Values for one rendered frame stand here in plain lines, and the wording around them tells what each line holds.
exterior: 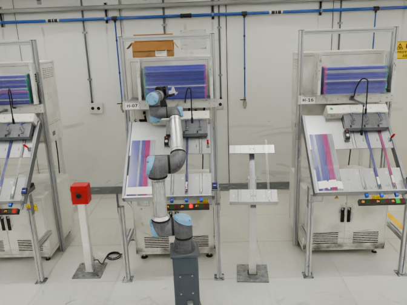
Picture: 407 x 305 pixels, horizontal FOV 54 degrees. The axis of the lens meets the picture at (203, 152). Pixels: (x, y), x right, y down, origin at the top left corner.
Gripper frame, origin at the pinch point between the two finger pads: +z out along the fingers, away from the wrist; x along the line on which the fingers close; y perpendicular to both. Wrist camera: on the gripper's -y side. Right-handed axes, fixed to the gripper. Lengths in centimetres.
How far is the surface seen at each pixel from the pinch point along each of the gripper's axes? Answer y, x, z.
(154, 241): -128, 37, 19
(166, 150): -48, 15, 23
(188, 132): -36.7, -2.9, 32.0
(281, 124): -74, -71, 208
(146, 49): 32, 36, 68
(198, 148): -50, -11, 29
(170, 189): -72, 7, -2
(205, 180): -69, -18, 9
